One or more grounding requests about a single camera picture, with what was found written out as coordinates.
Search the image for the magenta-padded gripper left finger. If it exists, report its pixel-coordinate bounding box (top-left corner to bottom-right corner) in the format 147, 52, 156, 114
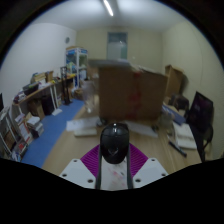
59, 143, 103, 190

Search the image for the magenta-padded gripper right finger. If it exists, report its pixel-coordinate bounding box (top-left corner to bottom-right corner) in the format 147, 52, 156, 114
126, 143, 169, 190

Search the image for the black computer mouse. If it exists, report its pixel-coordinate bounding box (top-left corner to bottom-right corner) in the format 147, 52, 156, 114
99, 122, 130, 165

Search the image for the white paper sheet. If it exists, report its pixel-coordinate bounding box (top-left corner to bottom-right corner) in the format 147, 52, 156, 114
65, 116, 101, 132

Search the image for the stack of books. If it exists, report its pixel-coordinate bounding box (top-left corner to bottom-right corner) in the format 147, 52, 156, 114
25, 114, 45, 138

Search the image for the white shelf unit with books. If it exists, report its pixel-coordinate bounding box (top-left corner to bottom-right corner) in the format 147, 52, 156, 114
0, 106, 34, 163

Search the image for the clear glass jar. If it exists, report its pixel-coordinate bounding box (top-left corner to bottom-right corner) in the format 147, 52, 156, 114
81, 79, 98, 114

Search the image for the dark computer monitor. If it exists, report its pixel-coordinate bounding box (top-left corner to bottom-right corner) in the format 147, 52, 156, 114
186, 91, 214, 133

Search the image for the large brown cardboard box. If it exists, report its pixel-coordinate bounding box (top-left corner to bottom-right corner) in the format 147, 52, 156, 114
88, 59, 169, 123

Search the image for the tall open cardboard box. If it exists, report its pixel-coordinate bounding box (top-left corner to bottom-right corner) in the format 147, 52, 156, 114
164, 64, 188, 99

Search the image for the blue and white claw machine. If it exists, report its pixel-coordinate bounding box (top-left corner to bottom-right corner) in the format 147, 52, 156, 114
65, 46, 89, 89

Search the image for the grey door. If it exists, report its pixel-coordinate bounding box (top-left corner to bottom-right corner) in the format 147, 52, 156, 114
106, 31, 129, 61

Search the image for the ceiling tube light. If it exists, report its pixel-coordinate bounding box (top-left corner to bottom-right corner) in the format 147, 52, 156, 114
101, 0, 115, 18

